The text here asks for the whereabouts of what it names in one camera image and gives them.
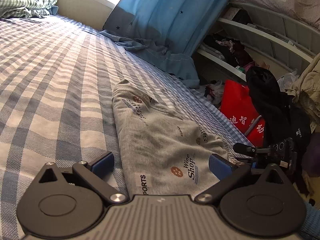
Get blue star curtain right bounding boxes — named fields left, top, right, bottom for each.
left=101, top=0, right=229, bottom=88

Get green checked folded quilt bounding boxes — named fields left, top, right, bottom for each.
left=1, top=0, right=59, bottom=18

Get beige jacket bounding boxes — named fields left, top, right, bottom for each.
left=286, top=54, right=320, bottom=126

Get white shelf unit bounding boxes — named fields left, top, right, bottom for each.
left=195, top=0, right=320, bottom=82

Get black hanging garment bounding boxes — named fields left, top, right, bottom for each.
left=246, top=66, right=311, bottom=196

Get blue checked bed sheet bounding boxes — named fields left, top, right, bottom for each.
left=1, top=15, right=248, bottom=239

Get dark clothes on shelf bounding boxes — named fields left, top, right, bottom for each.
left=202, top=34, right=254, bottom=68

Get purple ball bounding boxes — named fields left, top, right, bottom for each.
left=305, top=133, right=320, bottom=177

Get grey printed pants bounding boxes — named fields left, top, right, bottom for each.
left=112, top=80, right=229, bottom=197

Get red bag with characters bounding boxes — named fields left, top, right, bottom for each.
left=220, top=80, right=265, bottom=147

